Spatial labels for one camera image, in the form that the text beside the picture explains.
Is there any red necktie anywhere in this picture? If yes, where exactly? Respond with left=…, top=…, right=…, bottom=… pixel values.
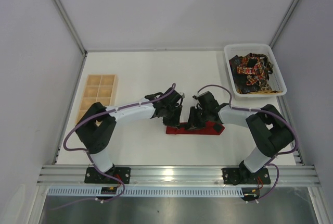
left=165, top=121, right=225, bottom=135

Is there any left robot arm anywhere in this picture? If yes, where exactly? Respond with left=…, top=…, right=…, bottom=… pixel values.
left=75, top=88, right=184, bottom=173

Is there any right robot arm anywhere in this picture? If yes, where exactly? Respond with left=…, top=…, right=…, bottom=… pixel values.
left=186, top=91, right=297, bottom=181

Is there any patterned dark ties pile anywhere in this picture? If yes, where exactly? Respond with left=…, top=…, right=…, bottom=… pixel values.
left=228, top=53, right=279, bottom=94

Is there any white plastic basket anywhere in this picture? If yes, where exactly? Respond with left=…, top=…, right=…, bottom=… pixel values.
left=224, top=43, right=287, bottom=97

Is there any wooden compartment box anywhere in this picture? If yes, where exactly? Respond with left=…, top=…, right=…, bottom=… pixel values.
left=75, top=74, right=118, bottom=123

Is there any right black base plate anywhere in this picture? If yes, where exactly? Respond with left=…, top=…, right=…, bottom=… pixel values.
left=222, top=167, right=271, bottom=185

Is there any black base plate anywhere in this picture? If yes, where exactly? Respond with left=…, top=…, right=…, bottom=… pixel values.
left=84, top=165, right=132, bottom=201
left=222, top=167, right=271, bottom=185

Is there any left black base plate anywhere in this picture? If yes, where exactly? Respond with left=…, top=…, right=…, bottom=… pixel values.
left=84, top=165, right=132, bottom=201

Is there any aluminium mounting rail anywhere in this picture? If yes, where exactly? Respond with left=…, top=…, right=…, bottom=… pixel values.
left=37, top=165, right=321, bottom=187

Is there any white slotted cable duct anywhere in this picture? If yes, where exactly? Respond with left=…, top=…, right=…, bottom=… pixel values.
left=47, top=186, right=244, bottom=197

